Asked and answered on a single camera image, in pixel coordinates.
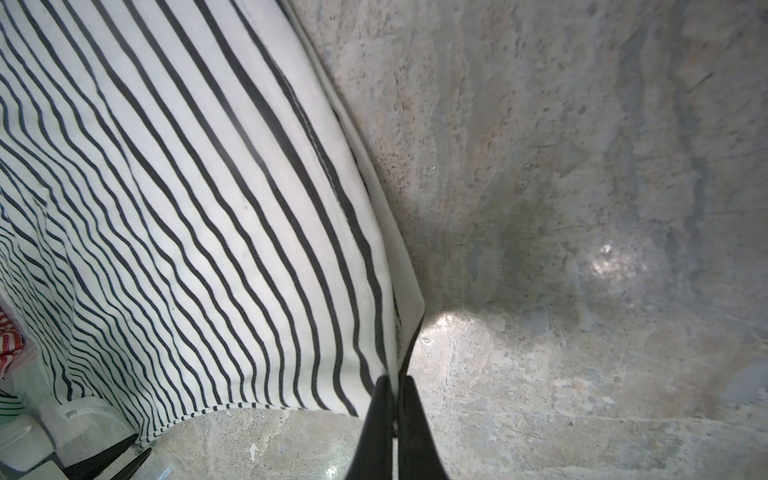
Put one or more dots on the black white striped tank top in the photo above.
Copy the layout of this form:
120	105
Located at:
187	223

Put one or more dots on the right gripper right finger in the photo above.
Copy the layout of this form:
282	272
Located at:
418	458

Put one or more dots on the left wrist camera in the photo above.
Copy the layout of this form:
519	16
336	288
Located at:
26	442

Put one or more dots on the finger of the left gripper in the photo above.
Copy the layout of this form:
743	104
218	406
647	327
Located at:
126	466
91	467

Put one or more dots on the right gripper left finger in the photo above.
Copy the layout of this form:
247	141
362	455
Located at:
373	458

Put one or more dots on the red white striped tank top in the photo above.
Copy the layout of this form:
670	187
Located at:
12	351

